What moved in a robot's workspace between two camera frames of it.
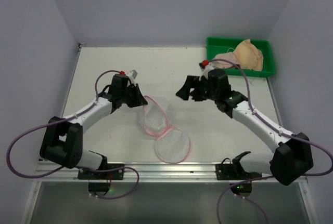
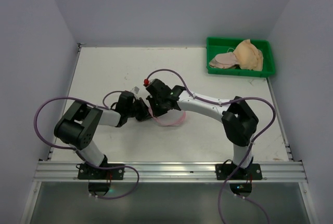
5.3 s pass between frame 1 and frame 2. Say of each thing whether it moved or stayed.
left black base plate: stayed
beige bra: stayed
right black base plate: stayed
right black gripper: moved
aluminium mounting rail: stayed
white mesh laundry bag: moved
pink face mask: stayed
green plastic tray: stayed
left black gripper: moved
